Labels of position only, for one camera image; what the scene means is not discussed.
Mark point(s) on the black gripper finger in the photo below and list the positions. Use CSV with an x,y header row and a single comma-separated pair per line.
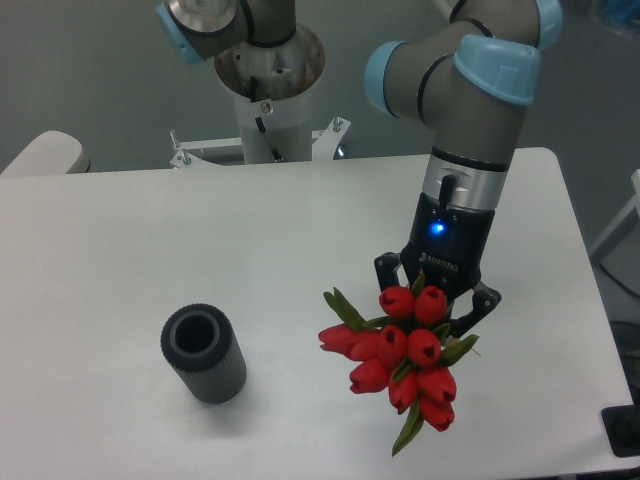
x,y
387,266
484,301

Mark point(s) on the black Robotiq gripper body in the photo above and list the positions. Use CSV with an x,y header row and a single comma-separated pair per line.
x,y
446,246

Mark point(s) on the red tulip bouquet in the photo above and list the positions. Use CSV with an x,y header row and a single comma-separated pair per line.
x,y
407,352

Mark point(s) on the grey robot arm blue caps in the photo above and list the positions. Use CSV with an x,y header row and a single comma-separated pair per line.
x,y
471,83

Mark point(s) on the black device at table edge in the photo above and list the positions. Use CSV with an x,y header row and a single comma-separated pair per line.
x,y
622,428

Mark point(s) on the dark grey ribbed vase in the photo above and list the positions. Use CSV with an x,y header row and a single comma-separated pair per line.
x,y
199,343

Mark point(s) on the white furniture frame right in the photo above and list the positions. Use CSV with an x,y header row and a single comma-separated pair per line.
x,y
617,229

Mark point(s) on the white pedestal base frame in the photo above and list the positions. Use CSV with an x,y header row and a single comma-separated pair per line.
x,y
316,145

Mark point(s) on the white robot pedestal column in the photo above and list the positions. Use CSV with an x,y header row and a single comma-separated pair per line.
x,y
272,87

